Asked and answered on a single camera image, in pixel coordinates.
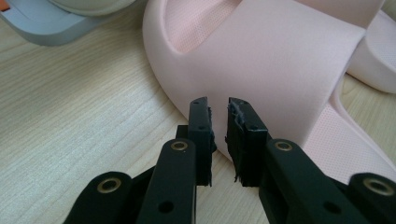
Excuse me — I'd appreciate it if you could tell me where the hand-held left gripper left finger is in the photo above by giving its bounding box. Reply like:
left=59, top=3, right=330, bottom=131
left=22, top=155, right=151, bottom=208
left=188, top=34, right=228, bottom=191
left=136, top=96, right=218, bottom=224

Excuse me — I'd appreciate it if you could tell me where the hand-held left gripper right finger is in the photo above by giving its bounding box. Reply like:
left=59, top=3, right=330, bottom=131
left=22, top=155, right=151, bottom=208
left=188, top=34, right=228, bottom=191
left=225, top=97, right=370, bottom=224

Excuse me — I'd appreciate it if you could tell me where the pink slipper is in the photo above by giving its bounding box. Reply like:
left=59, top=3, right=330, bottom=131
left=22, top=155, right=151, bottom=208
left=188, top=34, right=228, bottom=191
left=142, top=0, right=396, bottom=185
left=293, top=0, right=396, bottom=94

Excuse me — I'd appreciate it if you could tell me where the cream perforated clog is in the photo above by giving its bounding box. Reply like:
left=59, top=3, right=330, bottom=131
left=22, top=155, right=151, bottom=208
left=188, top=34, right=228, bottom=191
left=46, top=0, right=138, bottom=17

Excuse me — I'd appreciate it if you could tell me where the white two-tier shoe rack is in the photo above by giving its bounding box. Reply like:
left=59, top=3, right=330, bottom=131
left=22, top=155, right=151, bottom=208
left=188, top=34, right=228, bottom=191
left=0, top=0, right=139, bottom=47

